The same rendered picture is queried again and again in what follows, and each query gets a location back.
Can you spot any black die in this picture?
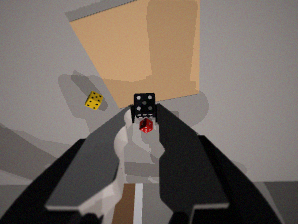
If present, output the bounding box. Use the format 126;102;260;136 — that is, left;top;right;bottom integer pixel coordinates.
134;93;155;118

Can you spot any red die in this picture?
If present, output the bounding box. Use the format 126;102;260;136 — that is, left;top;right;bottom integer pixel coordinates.
139;118;153;133

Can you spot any tan flat mat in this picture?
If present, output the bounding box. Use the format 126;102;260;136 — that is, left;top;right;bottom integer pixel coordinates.
69;0;200;108

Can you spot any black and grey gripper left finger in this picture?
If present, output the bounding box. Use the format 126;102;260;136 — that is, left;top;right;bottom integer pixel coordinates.
0;104;135;224

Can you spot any yellow die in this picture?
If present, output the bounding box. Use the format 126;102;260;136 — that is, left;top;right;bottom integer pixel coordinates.
85;91;103;110

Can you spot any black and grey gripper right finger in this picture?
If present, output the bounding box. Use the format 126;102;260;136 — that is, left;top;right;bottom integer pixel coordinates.
155;103;282;224

